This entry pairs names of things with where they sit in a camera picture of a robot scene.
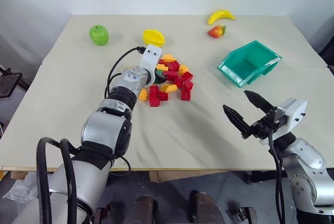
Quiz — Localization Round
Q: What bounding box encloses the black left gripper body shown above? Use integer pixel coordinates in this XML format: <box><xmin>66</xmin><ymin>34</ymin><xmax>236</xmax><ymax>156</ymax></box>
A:
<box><xmin>154</xmin><ymin>73</ymin><xmax>168</xmax><ymax>84</ymax></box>

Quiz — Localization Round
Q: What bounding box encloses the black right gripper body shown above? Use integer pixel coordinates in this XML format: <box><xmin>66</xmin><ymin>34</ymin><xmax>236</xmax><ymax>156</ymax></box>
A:
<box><xmin>247</xmin><ymin>107</ymin><xmax>288</xmax><ymax>142</ymax></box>

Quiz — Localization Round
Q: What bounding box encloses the black metal stand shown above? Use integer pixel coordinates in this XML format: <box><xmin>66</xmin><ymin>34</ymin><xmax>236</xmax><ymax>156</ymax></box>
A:
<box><xmin>0</xmin><ymin>64</ymin><xmax>29</xmax><ymax>98</ymax></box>

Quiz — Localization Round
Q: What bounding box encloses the dark object at wall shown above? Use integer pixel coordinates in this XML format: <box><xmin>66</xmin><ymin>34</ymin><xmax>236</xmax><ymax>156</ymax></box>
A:
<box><xmin>319</xmin><ymin>40</ymin><xmax>334</xmax><ymax>76</ymax></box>

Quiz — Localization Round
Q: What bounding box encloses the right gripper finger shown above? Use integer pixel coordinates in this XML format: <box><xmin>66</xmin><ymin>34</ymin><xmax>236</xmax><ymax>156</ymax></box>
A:
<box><xmin>222</xmin><ymin>104</ymin><xmax>252</xmax><ymax>139</ymax></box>
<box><xmin>244</xmin><ymin>90</ymin><xmax>277</xmax><ymax>116</ymax></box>

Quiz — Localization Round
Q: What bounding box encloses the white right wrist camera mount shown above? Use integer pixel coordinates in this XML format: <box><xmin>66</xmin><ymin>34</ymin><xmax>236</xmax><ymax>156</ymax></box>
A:
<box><xmin>259</xmin><ymin>98</ymin><xmax>308</xmax><ymax>146</ymax></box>

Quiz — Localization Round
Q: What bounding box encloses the yellow toy starfruit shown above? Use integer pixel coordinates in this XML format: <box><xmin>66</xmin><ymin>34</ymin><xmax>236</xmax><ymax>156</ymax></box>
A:
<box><xmin>142</xmin><ymin>29</ymin><xmax>167</xmax><ymax>47</ymax></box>

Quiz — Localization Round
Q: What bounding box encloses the teal plastic bin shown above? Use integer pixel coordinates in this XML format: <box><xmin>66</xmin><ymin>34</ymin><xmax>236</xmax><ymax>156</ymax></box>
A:
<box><xmin>217</xmin><ymin>40</ymin><xmax>283</xmax><ymax>88</ymax></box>

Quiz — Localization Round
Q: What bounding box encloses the thin black cable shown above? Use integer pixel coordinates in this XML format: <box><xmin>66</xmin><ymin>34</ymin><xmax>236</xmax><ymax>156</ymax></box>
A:
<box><xmin>109</xmin><ymin>155</ymin><xmax>132</xmax><ymax>177</ymax></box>

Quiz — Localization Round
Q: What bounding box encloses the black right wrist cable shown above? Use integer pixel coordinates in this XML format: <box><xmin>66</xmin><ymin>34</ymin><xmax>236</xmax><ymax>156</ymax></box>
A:
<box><xmin>268</xmin><ymin>127</ymin><xmax>285</xmax><ymax>224</ymax></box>

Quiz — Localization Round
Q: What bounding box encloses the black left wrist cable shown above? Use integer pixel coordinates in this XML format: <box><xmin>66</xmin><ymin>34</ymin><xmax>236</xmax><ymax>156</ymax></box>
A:
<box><xmin>104</xmin><ymin>46</ymin><xmax>146</xmax><ymax>100</ymax></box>

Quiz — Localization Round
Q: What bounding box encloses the clear plastic bag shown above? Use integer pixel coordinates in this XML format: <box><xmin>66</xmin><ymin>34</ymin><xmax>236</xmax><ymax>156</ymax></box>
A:
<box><xmin>2</xmin><ymin>171</ymin><xmax>39</xmax><ymax>207</ymax></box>

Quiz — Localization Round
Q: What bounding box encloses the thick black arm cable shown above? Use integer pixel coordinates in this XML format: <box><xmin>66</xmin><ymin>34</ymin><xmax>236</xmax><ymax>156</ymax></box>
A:
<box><xmin>35</xmin><ymin>136</ymin><xmax>62</xmax><ymax>224</ymax></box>
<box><xmin>59</xmin><ymin>138</ymin><xmax>79</xmax><ymax>224</ymax></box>

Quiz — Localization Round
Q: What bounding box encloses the yellow toy banana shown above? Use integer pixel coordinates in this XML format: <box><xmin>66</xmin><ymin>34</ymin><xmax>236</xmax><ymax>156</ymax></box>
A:
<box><xmin>207</xmin><ymin>9</ymin><xmax>237</xmax><ymax>26</ymax></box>

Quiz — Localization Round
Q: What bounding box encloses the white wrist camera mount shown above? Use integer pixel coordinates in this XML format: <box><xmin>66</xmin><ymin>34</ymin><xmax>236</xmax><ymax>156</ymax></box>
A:
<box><xmin>138</xmin><ymin>44</ymin><xmax>163</xmax><ymax>88</ymax></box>
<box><xmin>259</xmin><ymin>98</ymin><xmax>308</xmax><ymax>146</ymax></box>

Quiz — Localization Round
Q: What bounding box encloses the red toy strawberry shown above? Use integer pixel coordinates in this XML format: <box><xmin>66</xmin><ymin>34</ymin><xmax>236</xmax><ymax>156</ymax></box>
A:
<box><xmin>207</xmin><ymin>25</ymin><xmax>226</xmax><ymax>39</ymax></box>

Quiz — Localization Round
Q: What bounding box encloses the brown cardboard box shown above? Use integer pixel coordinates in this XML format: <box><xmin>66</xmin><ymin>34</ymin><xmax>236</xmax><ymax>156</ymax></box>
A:
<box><xmin>149</xmin><ymin>170</ymin><xmax>228</xmax><ymax>183</ymax></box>

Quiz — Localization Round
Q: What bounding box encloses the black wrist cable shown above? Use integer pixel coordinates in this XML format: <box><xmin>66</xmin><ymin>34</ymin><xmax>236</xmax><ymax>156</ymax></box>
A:
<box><xmin>104</xmin><ymin>46</ymin><xmax>146</xmax><ymax>100</ymax></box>
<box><xmin>268</xmin><ymin>127</ymin><xmax>285</xmax><ymax>224</ymax></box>

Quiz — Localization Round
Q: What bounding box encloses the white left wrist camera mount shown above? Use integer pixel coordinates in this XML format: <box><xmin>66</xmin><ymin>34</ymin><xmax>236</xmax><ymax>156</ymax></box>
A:
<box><xmin>138</xmin><ymin>44</ymin><xmax>163</xmax><ymax>88</ymax></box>

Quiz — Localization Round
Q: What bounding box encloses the green toy apple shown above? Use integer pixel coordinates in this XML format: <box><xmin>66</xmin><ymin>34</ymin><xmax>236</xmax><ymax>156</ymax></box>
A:
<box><xmin>89</xmin><ymin>25</ymin><xmax>109</xmax><ymax>46</ymax></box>

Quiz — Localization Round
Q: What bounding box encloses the beige table cloth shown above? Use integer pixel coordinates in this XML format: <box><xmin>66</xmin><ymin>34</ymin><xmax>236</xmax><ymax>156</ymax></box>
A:
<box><xmin>0</xmin><ymin>14</ymin><xmax>334</xmax><ymax>171</ymax></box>

